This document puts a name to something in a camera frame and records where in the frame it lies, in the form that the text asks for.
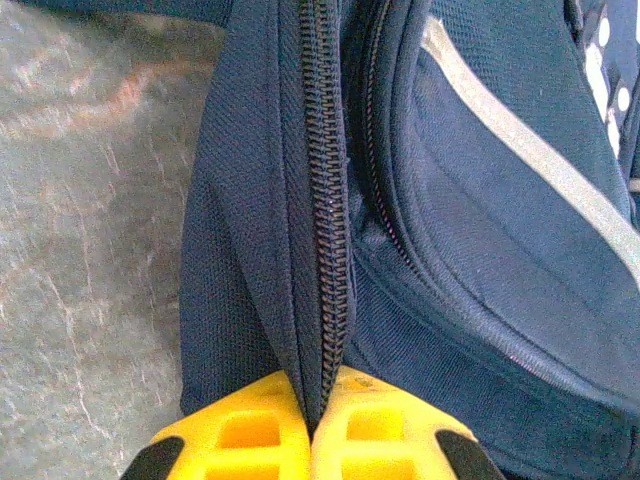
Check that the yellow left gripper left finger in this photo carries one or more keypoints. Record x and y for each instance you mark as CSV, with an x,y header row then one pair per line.
x,y
250,440

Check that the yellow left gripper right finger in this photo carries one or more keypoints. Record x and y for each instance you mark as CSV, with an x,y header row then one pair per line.
x,y
380,435

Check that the navy blue backpack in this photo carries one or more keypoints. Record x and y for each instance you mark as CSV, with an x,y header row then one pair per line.
x,y
425,250

